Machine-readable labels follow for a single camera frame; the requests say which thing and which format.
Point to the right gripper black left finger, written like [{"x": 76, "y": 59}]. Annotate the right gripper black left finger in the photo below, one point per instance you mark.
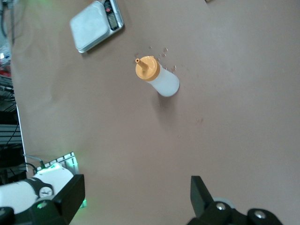
[{"x": 70, "y": 194}]

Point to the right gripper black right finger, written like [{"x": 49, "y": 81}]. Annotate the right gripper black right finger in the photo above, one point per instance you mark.
[{"x": 199, "y": 197}]

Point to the translucent sauce bottle orange cap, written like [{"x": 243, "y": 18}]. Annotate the translucent sauce bottle orange cap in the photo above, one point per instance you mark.
[{"x": 164, "y": 82}]

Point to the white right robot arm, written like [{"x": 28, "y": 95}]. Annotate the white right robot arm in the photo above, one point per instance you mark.
[{"x": 14, "y": 194}]

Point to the silver digital kitchen scale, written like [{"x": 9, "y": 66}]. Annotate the silver digital kitchen scale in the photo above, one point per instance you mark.
[{"x": 91, "y": 25}]

